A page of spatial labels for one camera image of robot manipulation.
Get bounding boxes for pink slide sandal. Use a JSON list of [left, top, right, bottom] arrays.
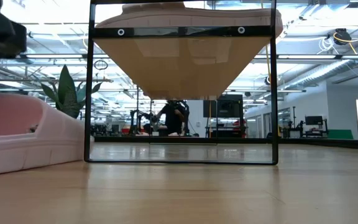
[[94, 1, 284, 39], [0, 92, 94, 178]]

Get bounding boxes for wooden shelf black metal frame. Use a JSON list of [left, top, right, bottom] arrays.
[[83, 0, 279, 166]]

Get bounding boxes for green plant white pot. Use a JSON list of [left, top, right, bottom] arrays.
[[40, 64, 103, 120]]

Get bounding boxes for person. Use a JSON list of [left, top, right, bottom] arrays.
[[155, 100, 190, 137]]

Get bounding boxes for black monitor cart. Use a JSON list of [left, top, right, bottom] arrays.
[[203, 94, 245, 138]]

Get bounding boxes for small black monitor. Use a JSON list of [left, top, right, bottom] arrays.
[[305, 115, 324, 126]]

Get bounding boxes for green panel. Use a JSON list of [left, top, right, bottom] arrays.
[[328, 129, 354, 140]]

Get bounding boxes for black aluminium table frame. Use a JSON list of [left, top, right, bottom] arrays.
[[93, 136, 358, 151]]

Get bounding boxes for yellow cable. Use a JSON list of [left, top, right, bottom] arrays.
[[259, 0, 272, 85]]

